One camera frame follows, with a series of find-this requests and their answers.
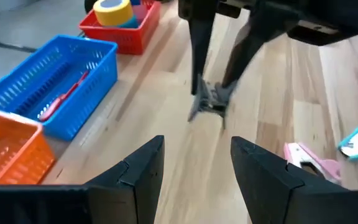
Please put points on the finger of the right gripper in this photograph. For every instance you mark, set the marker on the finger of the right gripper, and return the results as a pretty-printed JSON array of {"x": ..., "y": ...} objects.
[
  {"x": 199, "y": 46},
  {"x": 253, "y": 40}
]

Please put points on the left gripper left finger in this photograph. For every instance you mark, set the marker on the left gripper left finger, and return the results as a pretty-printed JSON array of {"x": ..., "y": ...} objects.
[{"x": 145, "y": 174}]

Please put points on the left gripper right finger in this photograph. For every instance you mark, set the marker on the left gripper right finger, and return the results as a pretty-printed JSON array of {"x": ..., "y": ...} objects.
[{"x": 259, "y": 180}]

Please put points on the black staple remover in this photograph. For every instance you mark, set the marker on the black staple remover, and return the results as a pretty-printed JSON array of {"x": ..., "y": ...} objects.
[{"x": 211, "y": 96}]

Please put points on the pink tape roll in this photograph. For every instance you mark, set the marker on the pink tape roll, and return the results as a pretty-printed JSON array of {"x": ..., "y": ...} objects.
[{"x": 141, "y": 14}]

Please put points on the pink staple remover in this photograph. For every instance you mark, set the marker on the pink staple remover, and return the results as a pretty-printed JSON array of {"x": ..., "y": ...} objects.
[{"x": 328, "y": 168}]

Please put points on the light blue tape roll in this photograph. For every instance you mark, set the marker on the light blue tape roll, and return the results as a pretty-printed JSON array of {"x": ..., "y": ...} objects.
[{"x": 130, "y": 24}]

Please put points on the yellow tape roll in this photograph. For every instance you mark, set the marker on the yellow tape roll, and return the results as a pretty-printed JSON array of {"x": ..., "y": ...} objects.
[{"x": 113, "y": 17}]

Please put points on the teal staple remover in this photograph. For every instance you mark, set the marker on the teal staple remover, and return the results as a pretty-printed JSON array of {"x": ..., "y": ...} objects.
[{"x": 356, "y": 146}]

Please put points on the red mini stapler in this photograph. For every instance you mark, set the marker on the red mini stapler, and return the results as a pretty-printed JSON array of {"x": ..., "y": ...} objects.
[{"x": 57, "y": 101}]

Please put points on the red plastic basket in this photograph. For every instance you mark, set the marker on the red plastic basket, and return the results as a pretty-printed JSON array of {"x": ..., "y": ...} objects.
[{"x": 120, "y": 40}]

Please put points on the blue plastic basket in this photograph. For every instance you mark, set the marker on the blue plastic basket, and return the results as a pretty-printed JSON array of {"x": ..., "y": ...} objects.
[{"x": 98, "y": 81}]

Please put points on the orange plastic basket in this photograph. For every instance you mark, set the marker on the orange plastic basket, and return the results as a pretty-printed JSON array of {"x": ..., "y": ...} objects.
[{"x": 17, "y": 161}]

